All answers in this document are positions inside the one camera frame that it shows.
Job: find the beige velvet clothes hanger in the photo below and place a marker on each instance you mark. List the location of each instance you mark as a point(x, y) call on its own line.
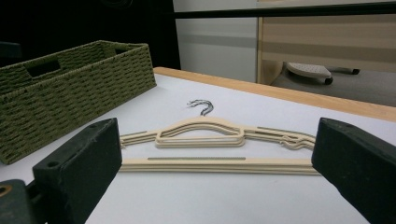
point(218, 172)
point(218, 168)
point(193, 161)

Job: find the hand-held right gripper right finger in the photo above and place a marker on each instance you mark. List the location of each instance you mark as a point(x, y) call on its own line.
point(358, 168)

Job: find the green woven storage basket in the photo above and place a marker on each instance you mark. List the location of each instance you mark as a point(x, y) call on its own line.
point(62, 102)

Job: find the light wooden desk panel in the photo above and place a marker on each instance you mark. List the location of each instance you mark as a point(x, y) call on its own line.
point(327, 40)

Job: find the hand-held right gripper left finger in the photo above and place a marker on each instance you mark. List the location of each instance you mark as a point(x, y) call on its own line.
point(81, 161)

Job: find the grey office chair base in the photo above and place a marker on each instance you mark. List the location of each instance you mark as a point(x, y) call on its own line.
point(308, 71)

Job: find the white cabinet panel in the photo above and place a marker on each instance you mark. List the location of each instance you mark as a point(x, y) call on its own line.
point(218, 49)

